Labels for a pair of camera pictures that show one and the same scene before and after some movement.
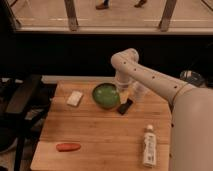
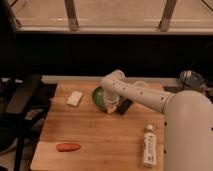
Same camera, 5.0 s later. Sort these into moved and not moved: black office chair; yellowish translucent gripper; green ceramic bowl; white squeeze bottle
Moved: yellowish translucent gripper
Not moved: black office chair; green ceramic bowl; white squeeze bottle
